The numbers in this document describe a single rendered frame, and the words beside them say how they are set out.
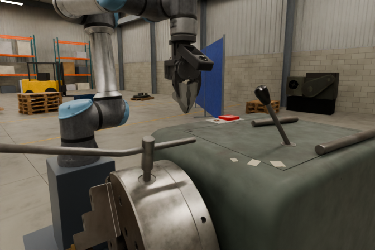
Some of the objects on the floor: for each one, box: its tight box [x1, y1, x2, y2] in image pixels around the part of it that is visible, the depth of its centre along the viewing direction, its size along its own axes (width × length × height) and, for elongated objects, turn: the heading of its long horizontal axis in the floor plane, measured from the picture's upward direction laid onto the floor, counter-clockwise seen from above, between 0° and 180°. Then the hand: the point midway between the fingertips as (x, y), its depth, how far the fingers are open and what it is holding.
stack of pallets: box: [17, 92, 63, 115], centre depth 842 cm, size 126×86×73 cm
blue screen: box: [191, 34, 225, 118], centre depth 725 cm, size 412×80×235 cm
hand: (187, 109), depth 62 cm, fingers closed
